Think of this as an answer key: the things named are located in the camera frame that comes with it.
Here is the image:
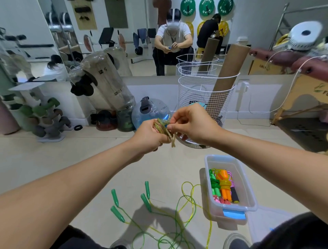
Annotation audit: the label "wooden folding table frame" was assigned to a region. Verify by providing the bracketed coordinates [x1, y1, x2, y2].
[271, 74, 328, 126]

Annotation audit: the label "clear plastic storage box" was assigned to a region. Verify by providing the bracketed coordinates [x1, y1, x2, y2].
[204, 154, 258, 221]

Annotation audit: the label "green brown braided jump rope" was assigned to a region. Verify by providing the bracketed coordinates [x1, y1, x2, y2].
[153, 116, 178, 148]

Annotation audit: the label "green handled yellow cord rope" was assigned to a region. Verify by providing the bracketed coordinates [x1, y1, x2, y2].
[140, 181, 214, 249]

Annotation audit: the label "person's grey shoe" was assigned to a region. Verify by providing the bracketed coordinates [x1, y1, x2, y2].
[110, 239, 128, 249]
[222, 232, 252, 249]

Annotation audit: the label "maroon padded bench top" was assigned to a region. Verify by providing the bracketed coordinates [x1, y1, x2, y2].
[249, 48, 328, 83]

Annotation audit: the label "white cable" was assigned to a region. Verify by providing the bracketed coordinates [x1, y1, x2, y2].
[236, 55, 328, 127]

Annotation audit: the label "pink rope black handle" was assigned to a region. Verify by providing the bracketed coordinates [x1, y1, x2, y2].
[227, 171, 240, 204]

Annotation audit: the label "pink rolled mat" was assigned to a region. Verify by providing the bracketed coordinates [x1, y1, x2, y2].
[0, 101, 20, 135]

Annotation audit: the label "large wall mirror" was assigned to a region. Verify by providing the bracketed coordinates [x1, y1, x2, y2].
[0, 0, 240, 83]

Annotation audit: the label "pink jump rope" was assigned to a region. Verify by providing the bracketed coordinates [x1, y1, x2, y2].
[212, 195, 231, 205]

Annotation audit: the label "clear plastic box lid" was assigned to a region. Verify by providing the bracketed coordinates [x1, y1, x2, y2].
[245, 205, 309, 244]

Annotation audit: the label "person's left hand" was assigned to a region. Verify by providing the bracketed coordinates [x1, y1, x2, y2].
[129, 119, 172, 161]

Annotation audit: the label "clear water punching bag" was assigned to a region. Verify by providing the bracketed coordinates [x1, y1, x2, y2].
[80, 50, 136, 133]

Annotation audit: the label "blue water kettlebell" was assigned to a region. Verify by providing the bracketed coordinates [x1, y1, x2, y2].
[131, 96, 172, 130]

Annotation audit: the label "person's right hand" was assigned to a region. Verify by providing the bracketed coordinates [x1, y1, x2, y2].
[167, 103, 226, 149]

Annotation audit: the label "person's right grey shoe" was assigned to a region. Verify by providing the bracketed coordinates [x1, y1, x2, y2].
[222, 232, 252, 249]

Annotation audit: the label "coiled green jump rope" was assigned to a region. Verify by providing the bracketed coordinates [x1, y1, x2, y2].
[209, 169, 221, 197]

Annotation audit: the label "white round fan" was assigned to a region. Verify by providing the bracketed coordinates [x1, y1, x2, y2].
[288, 21, 324, 51]

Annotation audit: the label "brown cardboard tube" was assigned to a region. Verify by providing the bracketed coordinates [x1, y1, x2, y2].
[206, 43, 251, 121]

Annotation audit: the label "white wire basket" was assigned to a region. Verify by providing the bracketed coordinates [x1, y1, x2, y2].
[177, 73, 240, 149]

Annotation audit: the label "person's black trousers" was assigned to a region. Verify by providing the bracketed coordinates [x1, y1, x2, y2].
[50, 212, 328, 249]

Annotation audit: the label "green rolled mat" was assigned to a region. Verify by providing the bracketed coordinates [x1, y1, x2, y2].
[0, 63, 35, 132]

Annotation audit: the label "person's right forearm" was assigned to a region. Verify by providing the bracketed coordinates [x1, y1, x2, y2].
[213, 128, 328, 224]

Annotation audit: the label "metal ladder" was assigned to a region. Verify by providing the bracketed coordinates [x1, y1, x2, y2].
[269, 3, 328, 51]

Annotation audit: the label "brown cardboard box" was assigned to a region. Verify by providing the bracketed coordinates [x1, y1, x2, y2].
[248, 59, 285, 75]

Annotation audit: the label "blue label strip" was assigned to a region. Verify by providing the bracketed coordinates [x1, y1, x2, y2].
[222, 209, 247, 220]

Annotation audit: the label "orange jump rope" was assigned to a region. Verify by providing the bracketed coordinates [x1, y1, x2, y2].
[215, 169, 233, 202]

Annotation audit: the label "white wall plug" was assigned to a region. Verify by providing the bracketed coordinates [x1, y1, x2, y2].
[235, 81, 250, 112]

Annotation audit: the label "white dumbbell rack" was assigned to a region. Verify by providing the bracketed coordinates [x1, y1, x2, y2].
[8, 82, 73, 143]

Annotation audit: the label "dark red kettlebell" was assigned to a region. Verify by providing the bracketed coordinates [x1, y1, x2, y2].
[90, 109, 119, 132]

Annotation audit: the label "person's left grey shoe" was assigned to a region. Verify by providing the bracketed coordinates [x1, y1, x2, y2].
[110, 239, 128, 249]

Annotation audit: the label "person's left forearm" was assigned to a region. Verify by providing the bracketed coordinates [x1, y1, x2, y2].
[0, 140, 144, 249]

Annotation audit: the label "set of pastel dumbbells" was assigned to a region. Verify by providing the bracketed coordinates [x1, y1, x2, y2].
[9, 97, 72, 138]

